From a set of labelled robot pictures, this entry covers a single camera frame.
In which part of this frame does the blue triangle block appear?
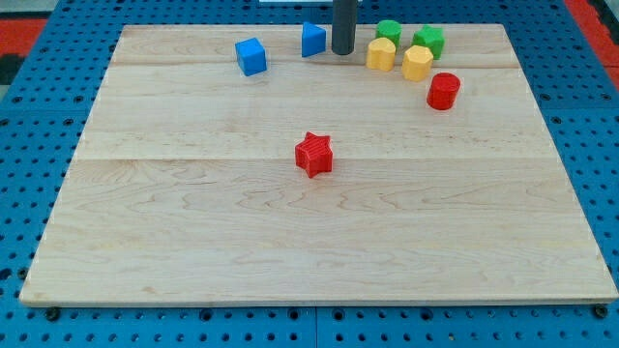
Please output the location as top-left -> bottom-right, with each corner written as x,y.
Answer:
301,22 -> 327,58

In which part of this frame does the red star block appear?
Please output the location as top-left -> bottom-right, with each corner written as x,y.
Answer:
295,131 -> 334,179

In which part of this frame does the light wooden board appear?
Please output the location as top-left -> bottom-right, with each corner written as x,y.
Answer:
19,24 -> 618,307

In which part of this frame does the blue cube block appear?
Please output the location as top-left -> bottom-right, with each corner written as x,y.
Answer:
235,38 -> 267,76

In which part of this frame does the yellow heart block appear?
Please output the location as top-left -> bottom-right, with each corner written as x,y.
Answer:
366,37 -> 397,72

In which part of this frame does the yellow hexagon block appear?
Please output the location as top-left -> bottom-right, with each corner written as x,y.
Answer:
401,45 -> 434,82

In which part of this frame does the red cylinder block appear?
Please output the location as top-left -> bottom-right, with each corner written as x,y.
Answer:
427,72 -> 460,110

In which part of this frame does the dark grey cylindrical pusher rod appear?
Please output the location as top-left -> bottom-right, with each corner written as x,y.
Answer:
332,0 -> 358,55

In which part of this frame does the green cylinder block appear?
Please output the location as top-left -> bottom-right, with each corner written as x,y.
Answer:
375,19 -> 402,48

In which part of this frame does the green star block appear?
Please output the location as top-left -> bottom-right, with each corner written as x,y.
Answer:
411,24 -> 445,60

